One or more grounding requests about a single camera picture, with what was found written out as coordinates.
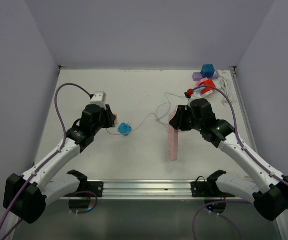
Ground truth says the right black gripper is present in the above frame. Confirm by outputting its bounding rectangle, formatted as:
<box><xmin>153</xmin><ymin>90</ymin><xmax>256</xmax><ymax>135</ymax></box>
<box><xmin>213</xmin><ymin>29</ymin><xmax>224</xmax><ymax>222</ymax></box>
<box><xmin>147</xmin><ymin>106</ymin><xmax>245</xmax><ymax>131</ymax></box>
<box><xmin>169</xmin><ymin>105</ymin><xmax>204</xmax><ymax>132</ymax></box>

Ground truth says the pink power strip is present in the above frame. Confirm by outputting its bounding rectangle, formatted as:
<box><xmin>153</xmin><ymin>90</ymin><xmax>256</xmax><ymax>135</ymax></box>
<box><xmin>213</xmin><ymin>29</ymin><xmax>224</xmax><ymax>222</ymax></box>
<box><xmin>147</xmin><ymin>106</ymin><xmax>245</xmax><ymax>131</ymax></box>
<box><xmin>164</xmin><ymin>111</ymin><xmax>179</xmax><ymax>162</ymax></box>

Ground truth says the blue plug adapter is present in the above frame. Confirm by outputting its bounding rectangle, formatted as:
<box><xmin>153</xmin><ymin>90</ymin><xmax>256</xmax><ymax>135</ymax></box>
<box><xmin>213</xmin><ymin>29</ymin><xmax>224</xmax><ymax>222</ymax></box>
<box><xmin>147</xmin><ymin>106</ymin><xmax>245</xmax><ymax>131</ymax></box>
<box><xmin>117</xmin><ymin>122</ymin><xmax>133</xmax><ymax>136</ymax></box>

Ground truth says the thin pink charger cable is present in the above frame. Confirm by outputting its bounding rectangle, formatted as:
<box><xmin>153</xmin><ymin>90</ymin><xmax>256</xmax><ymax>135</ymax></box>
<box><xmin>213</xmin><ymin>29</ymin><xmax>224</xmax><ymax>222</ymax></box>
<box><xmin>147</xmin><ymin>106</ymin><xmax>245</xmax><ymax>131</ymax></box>
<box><xmin>105</xmin><ymin>112</ymin><xmax>170</xmax><ymax>136</ymax></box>

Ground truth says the salmon charger plug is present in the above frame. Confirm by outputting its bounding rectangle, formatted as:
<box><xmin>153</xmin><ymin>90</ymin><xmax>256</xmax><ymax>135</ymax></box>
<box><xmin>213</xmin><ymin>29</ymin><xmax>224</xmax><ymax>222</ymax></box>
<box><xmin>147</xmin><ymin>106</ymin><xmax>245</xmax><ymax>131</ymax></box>
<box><xmin>114</xmin><ymin>114</ymin><xmax>118</xmax><ymax>125</ymax></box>

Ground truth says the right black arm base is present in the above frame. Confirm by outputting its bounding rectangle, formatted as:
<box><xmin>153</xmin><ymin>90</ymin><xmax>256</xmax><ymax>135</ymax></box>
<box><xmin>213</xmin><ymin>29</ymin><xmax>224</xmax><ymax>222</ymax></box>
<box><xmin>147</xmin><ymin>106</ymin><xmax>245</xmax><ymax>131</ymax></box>
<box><xmin>190</xmin><ymin>170</ymin><xmax>236</xmax><ymax>204</ymax></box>

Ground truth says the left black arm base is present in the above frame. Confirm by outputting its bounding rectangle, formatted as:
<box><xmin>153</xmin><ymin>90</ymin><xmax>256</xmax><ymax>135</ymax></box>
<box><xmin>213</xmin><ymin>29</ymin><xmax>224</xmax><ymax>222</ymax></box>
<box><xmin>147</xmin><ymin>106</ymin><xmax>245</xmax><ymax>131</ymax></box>
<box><xmin>65</xmin><ymin>170</ymin><xmax>104</xmax><ymax>215</ymax></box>

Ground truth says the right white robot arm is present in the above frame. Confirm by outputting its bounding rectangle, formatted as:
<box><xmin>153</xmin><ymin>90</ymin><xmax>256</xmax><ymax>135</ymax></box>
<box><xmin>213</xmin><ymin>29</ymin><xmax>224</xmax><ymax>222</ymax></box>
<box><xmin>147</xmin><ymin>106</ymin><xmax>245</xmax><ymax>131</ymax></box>
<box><xmin>169</xmin><ymin>98</ymin><xmax>288</xmax><ymax>221</ymax></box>

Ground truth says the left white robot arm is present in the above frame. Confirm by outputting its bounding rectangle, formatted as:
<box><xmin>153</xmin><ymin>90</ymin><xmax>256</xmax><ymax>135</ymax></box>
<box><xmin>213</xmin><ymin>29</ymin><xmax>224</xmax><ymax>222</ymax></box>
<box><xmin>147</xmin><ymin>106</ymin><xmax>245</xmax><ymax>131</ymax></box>
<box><xmin>3</xmin><ymin>104</ymin><xmax>116</xmax><ymax>224</ymax></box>

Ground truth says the light blue plug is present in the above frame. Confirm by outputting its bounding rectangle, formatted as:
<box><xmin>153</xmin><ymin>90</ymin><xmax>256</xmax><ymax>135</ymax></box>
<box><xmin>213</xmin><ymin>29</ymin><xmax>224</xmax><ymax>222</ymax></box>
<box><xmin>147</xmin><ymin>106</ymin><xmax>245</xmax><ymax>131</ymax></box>
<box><xmin>196</xmin><ymin>85</ymin><xmax>205</xmax><ymax>92</ymax></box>

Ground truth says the red cube adapter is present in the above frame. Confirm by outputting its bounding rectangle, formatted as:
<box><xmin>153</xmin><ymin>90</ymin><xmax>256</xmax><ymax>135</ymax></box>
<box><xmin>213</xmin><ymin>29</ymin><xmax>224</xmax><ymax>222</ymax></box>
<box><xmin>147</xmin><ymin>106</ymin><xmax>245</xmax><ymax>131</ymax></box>
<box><xmin>196</xmin><ymin>78</ymin><xmax>216</xmax><ymax>88</ymax></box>

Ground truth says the purple power strip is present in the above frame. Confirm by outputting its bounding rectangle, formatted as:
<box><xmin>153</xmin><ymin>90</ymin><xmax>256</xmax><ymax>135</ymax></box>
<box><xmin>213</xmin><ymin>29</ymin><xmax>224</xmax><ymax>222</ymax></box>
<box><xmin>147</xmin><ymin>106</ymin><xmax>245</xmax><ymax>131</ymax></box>
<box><xmin>192</xmin><ymin>70</ymin><xmax>220</xmax><ymax>82</ymax></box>

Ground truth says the blue cube adapter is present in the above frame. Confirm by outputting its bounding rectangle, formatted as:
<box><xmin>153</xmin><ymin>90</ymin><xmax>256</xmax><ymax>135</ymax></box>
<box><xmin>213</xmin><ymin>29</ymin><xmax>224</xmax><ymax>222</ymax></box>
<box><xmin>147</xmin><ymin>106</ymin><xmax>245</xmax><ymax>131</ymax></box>
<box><xmin>201</xmin><ymin>64</ymin><xmax>215</xmax><ymax>79</ymax></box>

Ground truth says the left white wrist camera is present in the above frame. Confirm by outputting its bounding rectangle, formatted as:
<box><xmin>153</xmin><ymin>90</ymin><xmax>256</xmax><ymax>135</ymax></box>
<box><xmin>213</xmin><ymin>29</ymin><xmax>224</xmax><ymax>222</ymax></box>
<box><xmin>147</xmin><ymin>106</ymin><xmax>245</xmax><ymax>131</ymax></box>
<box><xmin>90</xmin><ymin>91</ymin><xmax>107</xmax><ymax>108</ymax></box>

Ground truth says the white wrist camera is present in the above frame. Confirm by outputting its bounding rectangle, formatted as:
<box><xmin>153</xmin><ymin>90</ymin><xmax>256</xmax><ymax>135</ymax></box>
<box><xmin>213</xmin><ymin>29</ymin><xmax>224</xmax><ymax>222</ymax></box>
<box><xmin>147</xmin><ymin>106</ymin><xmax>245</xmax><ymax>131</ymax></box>
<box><xmin>184</xmin><ymin>89</ymin><xmax>202</xmax><ymax>101</ymax></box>
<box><xmin>90</xmin><ymin>91</ymin><xmax>107</xmax><ymax>108</ymax></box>

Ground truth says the thin light blue cable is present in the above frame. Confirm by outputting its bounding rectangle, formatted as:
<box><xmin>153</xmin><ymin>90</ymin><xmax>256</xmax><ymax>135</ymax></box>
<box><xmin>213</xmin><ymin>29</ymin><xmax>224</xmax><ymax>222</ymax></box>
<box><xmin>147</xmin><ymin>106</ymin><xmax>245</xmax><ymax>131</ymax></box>
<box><xmin>155</xmin><ymin>91</ymin><xmax>190</xmax><ymax>120</ymax></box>

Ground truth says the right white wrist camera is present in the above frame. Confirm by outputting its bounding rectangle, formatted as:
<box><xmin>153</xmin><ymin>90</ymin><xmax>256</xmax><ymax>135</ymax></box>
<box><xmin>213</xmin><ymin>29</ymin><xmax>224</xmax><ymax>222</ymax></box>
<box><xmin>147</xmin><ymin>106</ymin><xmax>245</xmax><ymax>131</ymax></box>
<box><xmin>184</xmin><ymin>89</ymin><xmax>202</xmax><ymax>101</ymax></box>

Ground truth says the white coiled power cord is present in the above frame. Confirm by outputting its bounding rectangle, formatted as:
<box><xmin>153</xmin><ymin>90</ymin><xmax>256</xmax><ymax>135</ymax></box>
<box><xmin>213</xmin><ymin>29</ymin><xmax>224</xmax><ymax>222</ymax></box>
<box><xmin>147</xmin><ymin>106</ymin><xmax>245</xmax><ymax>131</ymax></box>
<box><xmin>217</xmin><ymin>76</ymin><xmax>236</xmax><ymax>106</ymax></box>

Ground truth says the aluminium front rail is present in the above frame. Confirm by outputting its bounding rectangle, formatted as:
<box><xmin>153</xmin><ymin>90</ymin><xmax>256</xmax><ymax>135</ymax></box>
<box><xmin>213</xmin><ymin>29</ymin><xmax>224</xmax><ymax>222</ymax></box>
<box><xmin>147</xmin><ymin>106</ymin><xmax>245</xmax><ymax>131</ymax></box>
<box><xmin>16</xmin><ymin>177</ymin><xmax>281</xmax><ymax>201</ymax></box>

